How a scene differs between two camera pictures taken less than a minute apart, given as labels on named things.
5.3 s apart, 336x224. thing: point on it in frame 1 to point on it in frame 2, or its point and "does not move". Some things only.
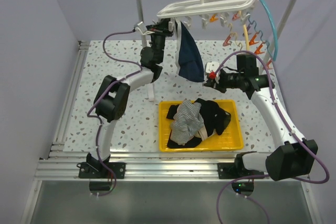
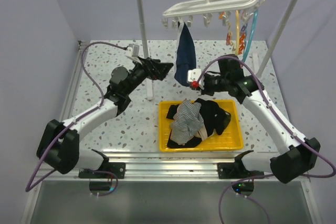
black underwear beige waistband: (214, 118) does not move
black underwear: (193, 142) does not move
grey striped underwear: (187, 120) does not move
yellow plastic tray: (231, 139) does not move
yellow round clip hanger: (246, 36) to (238, 23)
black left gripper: (161, 28) to (154, 68)
